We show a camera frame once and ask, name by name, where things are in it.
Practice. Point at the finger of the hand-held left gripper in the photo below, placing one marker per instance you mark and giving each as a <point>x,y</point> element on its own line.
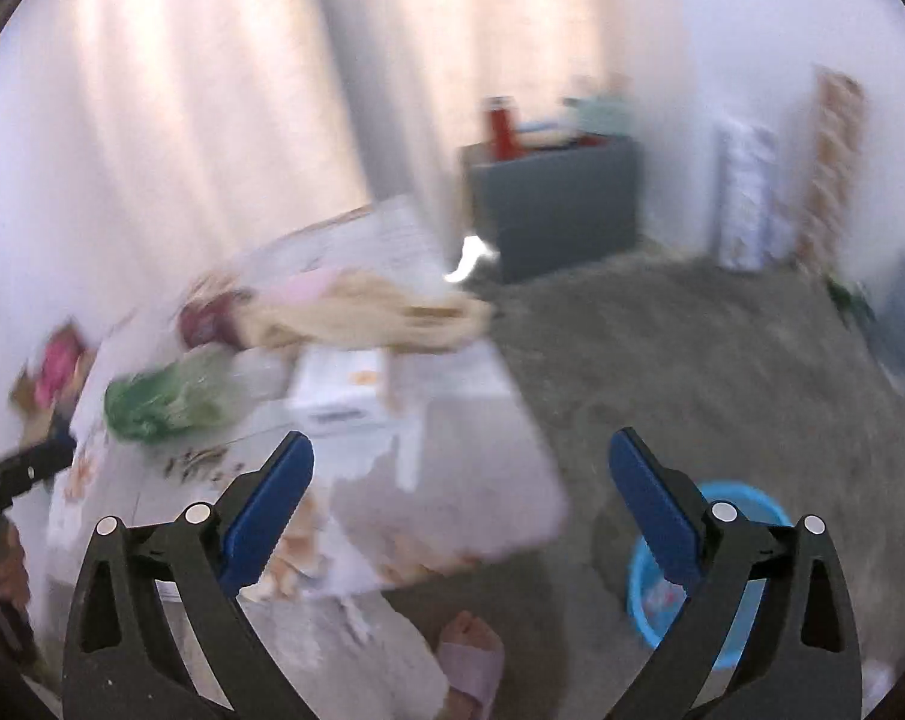
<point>36,461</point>

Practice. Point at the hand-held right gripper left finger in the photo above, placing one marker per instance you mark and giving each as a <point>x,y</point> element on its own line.
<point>269,514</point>

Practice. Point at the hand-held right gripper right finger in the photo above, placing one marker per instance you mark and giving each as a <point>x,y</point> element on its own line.
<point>651,514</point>

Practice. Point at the person's left hand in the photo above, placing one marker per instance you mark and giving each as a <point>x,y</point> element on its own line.
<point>8,574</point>

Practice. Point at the brown cardboard box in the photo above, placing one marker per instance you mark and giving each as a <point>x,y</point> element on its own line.
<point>29,390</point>

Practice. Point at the blue plastic basin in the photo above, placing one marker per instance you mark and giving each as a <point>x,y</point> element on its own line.
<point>651,600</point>

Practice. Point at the scattered dark scraps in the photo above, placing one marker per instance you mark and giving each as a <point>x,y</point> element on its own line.
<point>197,460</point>

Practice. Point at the bright pink soft item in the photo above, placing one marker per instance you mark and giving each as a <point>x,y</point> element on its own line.
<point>56,371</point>

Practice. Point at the green plastic bag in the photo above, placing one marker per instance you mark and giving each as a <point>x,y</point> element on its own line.
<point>164,399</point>

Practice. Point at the white cardboard box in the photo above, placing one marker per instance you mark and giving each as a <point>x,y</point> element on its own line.
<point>340,390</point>

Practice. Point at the floral tablecloth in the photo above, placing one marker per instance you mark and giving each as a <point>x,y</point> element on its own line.
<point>460,465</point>

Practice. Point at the dark red packet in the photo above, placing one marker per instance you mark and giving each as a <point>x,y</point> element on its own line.
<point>206,322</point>

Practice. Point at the person's foot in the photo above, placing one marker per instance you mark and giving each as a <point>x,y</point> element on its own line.
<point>469,626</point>

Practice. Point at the beige cloth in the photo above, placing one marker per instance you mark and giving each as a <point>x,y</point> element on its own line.
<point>370,315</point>

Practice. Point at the pink slipper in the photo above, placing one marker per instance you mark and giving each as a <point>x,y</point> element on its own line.
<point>471,671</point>

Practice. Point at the grey cabinet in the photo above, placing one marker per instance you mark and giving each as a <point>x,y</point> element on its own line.
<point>554,202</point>

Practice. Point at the white patterned roll pack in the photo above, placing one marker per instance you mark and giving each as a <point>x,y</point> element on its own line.
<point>745,195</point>

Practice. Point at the brown patterned board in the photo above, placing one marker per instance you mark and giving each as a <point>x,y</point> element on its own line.
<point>831,172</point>

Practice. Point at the pale green container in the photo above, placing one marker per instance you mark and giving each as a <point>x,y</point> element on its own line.
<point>601,116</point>

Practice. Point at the white curtain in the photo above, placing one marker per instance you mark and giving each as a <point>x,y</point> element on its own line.
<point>197,90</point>

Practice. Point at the red bottle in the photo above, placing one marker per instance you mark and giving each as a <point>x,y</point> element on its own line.
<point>502,129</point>

